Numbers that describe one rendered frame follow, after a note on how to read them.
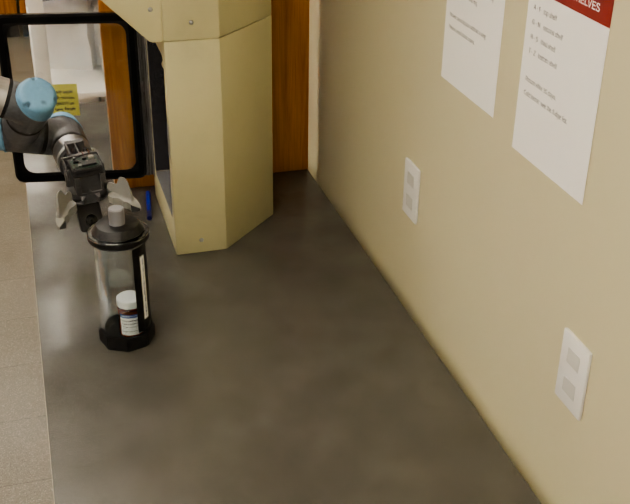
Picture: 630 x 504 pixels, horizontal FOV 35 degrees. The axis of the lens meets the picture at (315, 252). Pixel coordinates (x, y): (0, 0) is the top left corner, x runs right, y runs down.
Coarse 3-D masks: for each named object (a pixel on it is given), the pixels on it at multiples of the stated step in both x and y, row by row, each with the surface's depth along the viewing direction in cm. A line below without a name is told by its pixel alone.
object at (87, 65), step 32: (32, 32) 218; (64, 32) 219; (96, 32) 220; (32, 64) 222; (64, 64) 223; (96, 64) 224; (64, 96) 226; (96, 96) 227; (128, 96) 228; (96, 128) 231; (128, 128) 232; (32, 160) 233; (128, 160) 235
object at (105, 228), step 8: (112, 208) 174; (120, 208) 174; (112, 216) 173; (120, 216) 174; (128, 216) 178; (96, 224) 175; (104, 224) 175; (112, 224) 174; (120, 224) 174; (128, 224) 175; (136, 224) 175; (96, 232) 173; (104, 232) 172; (112, 232) 172; (120, 232) 172; (128, 232) 173; (136, 232) 174; (104, 240) 172; (112, 240) 172; (120, 240) 172
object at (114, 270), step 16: (144, 224) 178; (96, 240) 173; (128, 240) 173; (96, 256) 175; (112, 256) 173; (128, 256) 174; (96, 272) 178; (112, 272) 175; (128, 272) 175; (112, 288) 176; (128, 288) 177; (112, 304) 178; (128, 304) 178; (112, 320) 180; (128, 320) 180; (128, 336) 181
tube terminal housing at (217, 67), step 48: (192, 0) 190; (240, 0) 199; (192, 48) 195; (240, 48) 203; (192, 96) 199; (240, 96) 208; (192, 144) 204; (240, 144) 212; (192, 192) 209; (240, 192) 217; (192, 240) 214
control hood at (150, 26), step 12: (108, 0) 186; (120, 0) 187; (132, 0) 187; (144, 0) 188; (156, 0) 188; (120, 12) 188; (132, 12) 188; (144, 12) 189; (156, 12) 190; (132, 24) 189; (144, 24) 190; (156, 24) 191; (144, 36) 191; (156, 36) 192
